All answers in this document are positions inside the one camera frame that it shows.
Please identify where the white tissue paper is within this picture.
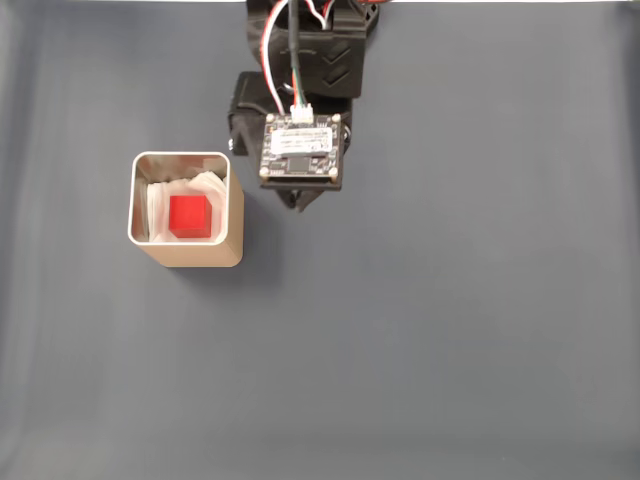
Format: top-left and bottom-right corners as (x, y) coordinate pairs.
(146, 169), (229, 245)

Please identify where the camera circuit board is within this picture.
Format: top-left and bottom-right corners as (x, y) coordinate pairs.
(258, 112), (345, 191)

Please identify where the gold metal square box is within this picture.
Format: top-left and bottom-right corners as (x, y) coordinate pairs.
(127, 151), (245, 270)

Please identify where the black camera cable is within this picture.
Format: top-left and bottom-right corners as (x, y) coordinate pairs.
(285, 0), (307, 111)

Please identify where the red white servo wire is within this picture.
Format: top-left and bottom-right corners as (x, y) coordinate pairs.
(262, 0), (339, 117)

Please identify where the dark blue table mat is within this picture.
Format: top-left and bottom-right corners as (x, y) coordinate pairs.
(0, 2), (640, 480)

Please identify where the red cube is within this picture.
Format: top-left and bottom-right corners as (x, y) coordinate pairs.
(168, 194), (214, 240)

